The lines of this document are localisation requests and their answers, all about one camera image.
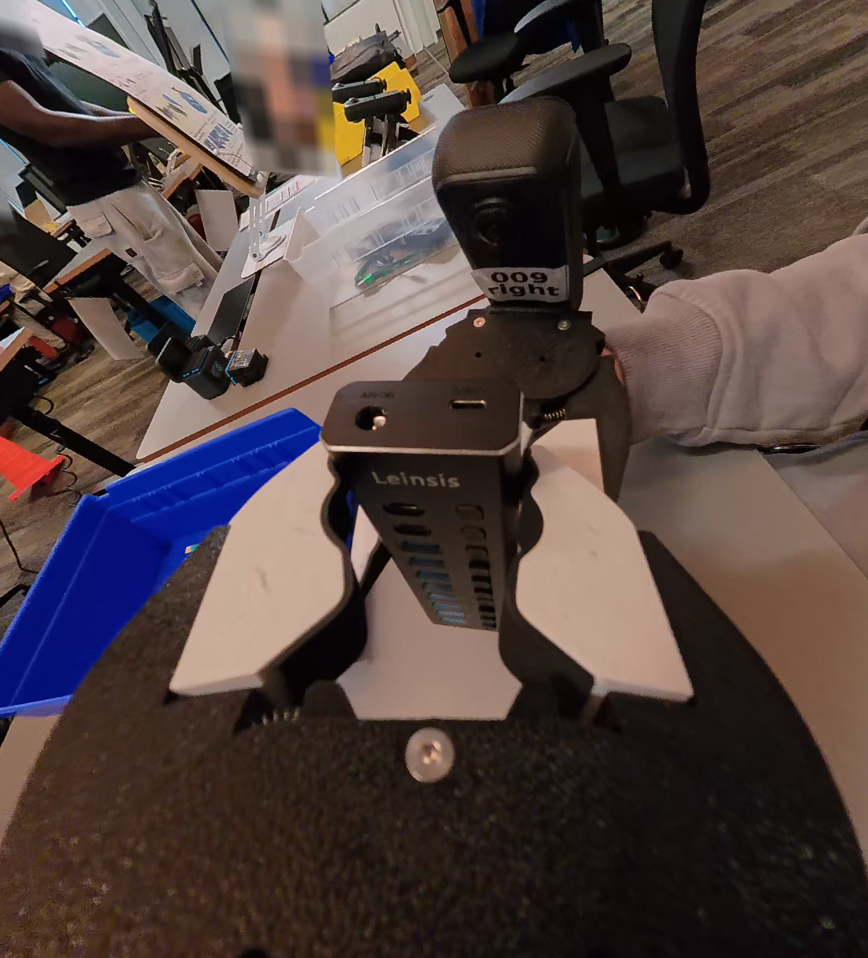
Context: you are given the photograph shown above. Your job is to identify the black flat panel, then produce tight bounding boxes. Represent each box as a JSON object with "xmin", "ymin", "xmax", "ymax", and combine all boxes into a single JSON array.
[{"xmin": 193, "ymin": 273, "xmax": 259, "ymax": 353}]

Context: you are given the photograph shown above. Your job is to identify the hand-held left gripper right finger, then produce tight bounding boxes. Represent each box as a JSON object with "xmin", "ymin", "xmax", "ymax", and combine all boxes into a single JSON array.
[{"xmin": 497, "ymin": 448, "xmax": 695, "ymax": 725}]

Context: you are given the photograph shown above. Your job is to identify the blue plastic bin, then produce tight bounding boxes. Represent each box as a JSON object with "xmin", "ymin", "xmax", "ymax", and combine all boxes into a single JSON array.
[{"xmin": 0, "ymin": 408, "xmax": 322, "ymax": 723}]

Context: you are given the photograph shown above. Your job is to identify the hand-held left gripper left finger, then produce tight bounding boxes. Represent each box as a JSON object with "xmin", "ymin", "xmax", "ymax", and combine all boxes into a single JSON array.
[{"xmin": 169, "ymin": 455, "xmax": 369, "ymax": 733}]

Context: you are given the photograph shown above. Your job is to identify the black-legged side desk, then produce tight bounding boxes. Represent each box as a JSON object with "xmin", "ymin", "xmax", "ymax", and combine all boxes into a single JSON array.
[{"xmin": 0, "ymin": 325, "xmax": 139, "ymax": 487}]

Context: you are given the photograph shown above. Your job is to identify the clear plastic storage box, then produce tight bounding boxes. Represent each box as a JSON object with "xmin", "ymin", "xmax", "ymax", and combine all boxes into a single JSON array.
[{"xmin": 312, "ymin": 123, "xmax": 472, "ymax": 293}]

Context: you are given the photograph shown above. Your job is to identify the clear acrylic sign holder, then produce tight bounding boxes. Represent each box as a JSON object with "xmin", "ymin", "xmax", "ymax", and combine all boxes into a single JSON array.
[{"xmin": 243, "ymin": 191, "xmax": 287, "ymax": 264}]

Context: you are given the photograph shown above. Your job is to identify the orange plastic object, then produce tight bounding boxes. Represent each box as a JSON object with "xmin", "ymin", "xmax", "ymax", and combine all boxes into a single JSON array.
[{"xmin": 0, "ymin": 434, "xmax": 65, "ymax": 501}]

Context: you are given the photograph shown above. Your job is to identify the white folded card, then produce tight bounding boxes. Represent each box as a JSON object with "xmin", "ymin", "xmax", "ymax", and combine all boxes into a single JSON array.
[{"xmin": 283, "ymin": 208, "xmax": 324, "ymax": 272}]

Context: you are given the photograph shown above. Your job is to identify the person's right forearm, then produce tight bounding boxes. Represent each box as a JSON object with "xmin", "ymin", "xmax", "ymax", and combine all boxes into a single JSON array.
[{"xmin": 604, "ymin": 196, "xmax": 868, "ymax": 452}]

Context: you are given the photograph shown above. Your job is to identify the black handles on stand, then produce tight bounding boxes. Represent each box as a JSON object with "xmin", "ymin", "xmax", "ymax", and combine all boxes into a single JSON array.
[{"xmin": 332, "ymin": 75, "xmax": 414, "ymax": 158}]

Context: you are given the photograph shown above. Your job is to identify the black tripod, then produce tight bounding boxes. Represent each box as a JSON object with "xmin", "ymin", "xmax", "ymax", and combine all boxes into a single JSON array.
[{"xmin": 142, "ymin": 0, "xmax": 214, "ymax": 87}]

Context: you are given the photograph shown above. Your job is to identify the black action camera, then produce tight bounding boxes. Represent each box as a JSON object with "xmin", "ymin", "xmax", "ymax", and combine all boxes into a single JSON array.
[
  {"xmin": 179, "ymin": 344, "xmax": 234, "ymax": 400},
  {"xmin": 148, "ymin": 335, "xmax": 195, "ymax": 383}
]

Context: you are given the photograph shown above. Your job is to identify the yellow case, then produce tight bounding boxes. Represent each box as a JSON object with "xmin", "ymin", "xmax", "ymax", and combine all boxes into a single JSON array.
[{"xmin": 332, "ymin": 62, "xmax": 421, "ymax": 164}]

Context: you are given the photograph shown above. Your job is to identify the wood-edged standing desk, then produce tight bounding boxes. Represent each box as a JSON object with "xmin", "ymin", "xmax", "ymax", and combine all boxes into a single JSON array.
[{"xmin": 40, "ymin": 161, "xmax": 204, "ymax": 354}]

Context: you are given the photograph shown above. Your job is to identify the white desk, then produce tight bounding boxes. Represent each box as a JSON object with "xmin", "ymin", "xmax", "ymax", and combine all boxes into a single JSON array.
[
  {"xmin": 138, "ymin": 82, "xmax": 644, "ymax": 461},
  {"xmin": 0, "ymin": 295, "xmax": 868, "ymax": 922}
]

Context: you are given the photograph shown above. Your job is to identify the black mesh office chair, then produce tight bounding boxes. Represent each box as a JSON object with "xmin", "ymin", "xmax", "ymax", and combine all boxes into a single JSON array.
[{"xmin": 500, "ymin": 0, "xmax": 713, "ymax": 300}]

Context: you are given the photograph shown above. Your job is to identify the white standing card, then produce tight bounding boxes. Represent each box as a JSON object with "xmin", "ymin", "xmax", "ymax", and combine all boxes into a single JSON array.
[{"xmin": 194, "ymin": 189, "xmax": 245, "ymax": 242}]

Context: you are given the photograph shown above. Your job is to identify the printed poster board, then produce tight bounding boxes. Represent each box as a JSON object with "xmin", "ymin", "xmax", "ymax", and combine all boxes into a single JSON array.
[{"xmin": 37, "ymin": 0, "xmax": 268, "ymax": 200}]

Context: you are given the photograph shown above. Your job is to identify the black backpack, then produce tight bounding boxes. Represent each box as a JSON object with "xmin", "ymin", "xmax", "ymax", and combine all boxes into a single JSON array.
[{"xmin": 327, "ymin": 26, "xmax": 406, "ymax": 85}]

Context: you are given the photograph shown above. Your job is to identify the black multi-port usb hub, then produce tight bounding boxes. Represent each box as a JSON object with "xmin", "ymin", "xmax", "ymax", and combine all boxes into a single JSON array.
[{"xmin": 320, "ymin": 379, "xmax": 526, "ymax": 633}]

